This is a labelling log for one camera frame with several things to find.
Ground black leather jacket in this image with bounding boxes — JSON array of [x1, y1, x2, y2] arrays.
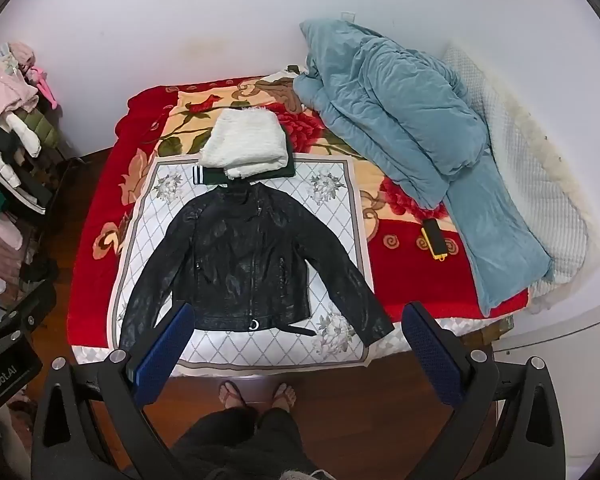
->
[[119, 182, 396, 351]]

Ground white fuzzy sweater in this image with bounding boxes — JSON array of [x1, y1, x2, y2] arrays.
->
[[200, 107, 289, 181]]

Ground person's foot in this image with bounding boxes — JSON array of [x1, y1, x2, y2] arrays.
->
[[219, 381, 246, 411], [271, 382, 297, 411]]

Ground person's right foot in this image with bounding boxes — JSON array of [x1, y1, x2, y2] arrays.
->
[[271, 382, 297, 411]]

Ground pink clothes hanger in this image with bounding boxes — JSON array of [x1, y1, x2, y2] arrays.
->
[[29, 65, 61, 109]]

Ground dark green striped-cuff garment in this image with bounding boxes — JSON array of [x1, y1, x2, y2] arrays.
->
[[192, 135, 297, 188]]

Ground white quilted mattress pad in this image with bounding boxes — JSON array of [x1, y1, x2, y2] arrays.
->
[[440, 42, 600, 311]]

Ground yellow and black phone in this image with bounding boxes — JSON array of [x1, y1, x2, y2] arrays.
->
[[420, 218, 448, 263]]

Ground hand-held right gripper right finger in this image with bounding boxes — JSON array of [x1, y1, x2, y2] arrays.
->
[[401, 301, 567, 480]]

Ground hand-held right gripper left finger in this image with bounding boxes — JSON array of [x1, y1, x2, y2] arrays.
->
[[30, 301, 196, 480]]

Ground person's left foot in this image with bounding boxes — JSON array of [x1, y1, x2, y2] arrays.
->
[[219, 381, 246, 411]]

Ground white diamond-pattern mat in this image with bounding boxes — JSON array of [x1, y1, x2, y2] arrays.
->
[[109, 156, 373, 367]]

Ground red floral blanket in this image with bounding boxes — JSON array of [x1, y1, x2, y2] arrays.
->
[[66, 72, 531, 376]]

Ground pile of hanging clothes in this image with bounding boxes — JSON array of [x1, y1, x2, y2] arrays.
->
[[0, 40, 88, 286]]

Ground person's black trousers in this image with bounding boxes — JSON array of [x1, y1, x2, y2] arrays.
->
[[172, 407, 321, 480]]

